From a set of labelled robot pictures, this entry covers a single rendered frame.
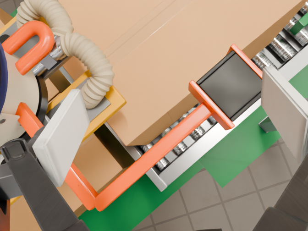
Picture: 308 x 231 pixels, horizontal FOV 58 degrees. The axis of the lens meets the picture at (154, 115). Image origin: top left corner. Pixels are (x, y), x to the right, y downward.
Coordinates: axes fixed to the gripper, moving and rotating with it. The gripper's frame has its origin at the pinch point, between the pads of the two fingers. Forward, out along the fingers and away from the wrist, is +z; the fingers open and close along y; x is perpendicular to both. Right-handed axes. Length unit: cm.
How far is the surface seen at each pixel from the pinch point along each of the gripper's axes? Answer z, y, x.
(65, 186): 60, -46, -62
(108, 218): 89, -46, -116
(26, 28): 26.3, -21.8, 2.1
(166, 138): 15.2, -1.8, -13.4
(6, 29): 40, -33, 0
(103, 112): 28.6, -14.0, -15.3
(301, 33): 89, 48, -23
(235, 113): 15.6, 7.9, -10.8
